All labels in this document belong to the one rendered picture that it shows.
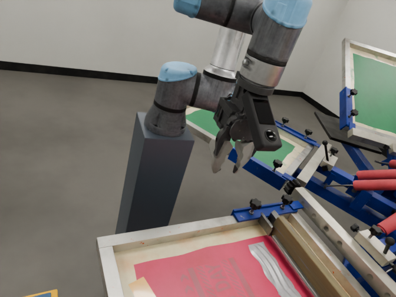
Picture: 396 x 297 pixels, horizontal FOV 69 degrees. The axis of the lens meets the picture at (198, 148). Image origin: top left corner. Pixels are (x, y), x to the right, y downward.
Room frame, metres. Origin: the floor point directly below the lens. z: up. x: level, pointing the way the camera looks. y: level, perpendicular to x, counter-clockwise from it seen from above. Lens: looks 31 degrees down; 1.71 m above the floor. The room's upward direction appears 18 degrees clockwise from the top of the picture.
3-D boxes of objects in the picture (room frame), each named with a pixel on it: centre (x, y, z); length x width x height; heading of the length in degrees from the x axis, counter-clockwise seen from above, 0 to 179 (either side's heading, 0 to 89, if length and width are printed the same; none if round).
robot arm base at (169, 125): (0.92, 0.14, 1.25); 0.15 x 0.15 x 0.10
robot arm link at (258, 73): (0.54, -0.06, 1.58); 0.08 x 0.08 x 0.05
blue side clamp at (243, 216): (0.88, -0.33, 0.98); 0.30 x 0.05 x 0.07; 124
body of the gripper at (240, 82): (0.55, -0.06, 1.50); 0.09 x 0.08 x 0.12; 29
